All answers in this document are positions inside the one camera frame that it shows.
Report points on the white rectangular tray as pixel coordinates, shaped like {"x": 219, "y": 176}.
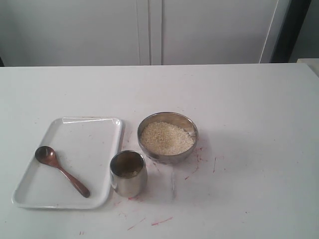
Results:
{"x": 84, "y": 146}

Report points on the brown wooden spoon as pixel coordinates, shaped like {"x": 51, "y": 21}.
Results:
{"x": 46, "y": 155}

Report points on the steel bowl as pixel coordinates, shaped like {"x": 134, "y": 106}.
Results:
{"x": 175, "y": 119}

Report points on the white rice grains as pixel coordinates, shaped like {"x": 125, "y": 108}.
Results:
{"x": 166, "y": 139}

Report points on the small steel cup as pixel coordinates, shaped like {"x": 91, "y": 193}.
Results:
{"x": 128, "y": 160}

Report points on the white cabinet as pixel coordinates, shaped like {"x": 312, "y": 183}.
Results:
{"x": 139, "y": 32}

